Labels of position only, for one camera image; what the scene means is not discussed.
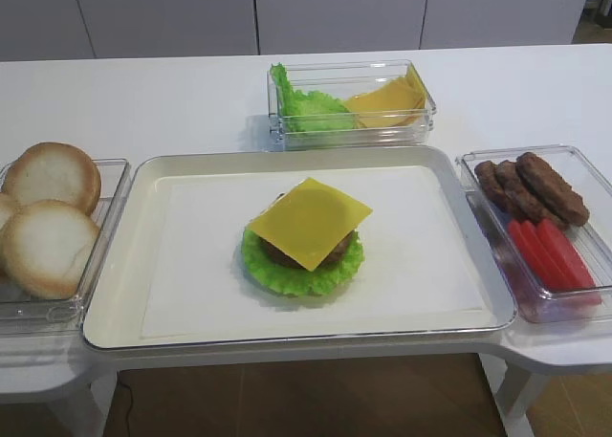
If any clear bun container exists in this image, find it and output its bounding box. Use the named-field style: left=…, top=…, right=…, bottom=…
left=1, top=159, right=131, bottom=338

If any rear brown patty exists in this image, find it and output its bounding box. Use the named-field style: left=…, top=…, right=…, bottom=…
left=474, top=161, right=526, bottom=221

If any white serving tray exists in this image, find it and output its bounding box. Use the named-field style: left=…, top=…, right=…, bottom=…
left=82, top=145, right=516, bottom=353

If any front brown patty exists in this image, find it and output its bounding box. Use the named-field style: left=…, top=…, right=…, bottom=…
left=515, top=152, right=590, bottom=227

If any green lettuce in container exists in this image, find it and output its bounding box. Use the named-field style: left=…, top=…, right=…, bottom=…
left=270, top=63, right=356, bottom=133

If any front red tomato slice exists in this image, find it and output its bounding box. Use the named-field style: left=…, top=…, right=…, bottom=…
left=535, top=219, right=596, bottom=293

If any yellow cheese slice stack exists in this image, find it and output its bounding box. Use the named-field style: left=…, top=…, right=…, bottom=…
left=344, top=67, right=426, bottom=128

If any brown patty on tray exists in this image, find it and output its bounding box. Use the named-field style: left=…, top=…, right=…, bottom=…
left=259, top=230, right=357, bottom=270

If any black floor cable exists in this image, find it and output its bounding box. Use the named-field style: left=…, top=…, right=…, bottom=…
left=117, top=382, right=134, bottom=437

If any red tomato slice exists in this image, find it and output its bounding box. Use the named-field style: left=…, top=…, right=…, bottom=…
left=515, top=221, right=573, bottom=292
left=535, top=219, right=596, bottom=293
left=508, top=219, right=562, bottom=292

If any clear patty tomato container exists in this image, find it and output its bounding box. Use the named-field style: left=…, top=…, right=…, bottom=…
left=457, top=145, right=611, bottom=323

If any bun half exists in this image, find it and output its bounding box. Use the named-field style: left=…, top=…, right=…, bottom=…
left=2, top=142, right=101, bottom=215
left=1, top=200, right=99, bottom=299

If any lower bun half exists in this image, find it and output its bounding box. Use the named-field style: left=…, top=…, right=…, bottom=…
left=1, top=200, right=99, bottom=299

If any upper bun half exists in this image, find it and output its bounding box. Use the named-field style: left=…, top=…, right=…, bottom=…
left=2, top=142, right=101, bottom=215

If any white paper liner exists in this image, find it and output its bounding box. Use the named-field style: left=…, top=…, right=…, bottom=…
left=142, top=166, right=500, bottom=341

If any yellow cheese slice on tray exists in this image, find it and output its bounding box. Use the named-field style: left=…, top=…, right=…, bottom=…
left=247, top=178, right=373, bottom=272

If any clear lettuce cheese container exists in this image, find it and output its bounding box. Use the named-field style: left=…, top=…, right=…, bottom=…
left=267, top=60, right=437, bottom=150

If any middle brown patty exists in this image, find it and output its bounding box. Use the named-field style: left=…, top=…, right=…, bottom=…
left=495, top=160, right=569, bottom=230

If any green lettuce leaf on tray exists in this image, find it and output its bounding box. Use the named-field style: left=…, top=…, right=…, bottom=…
left=241, top=230, right=364, bottom=296

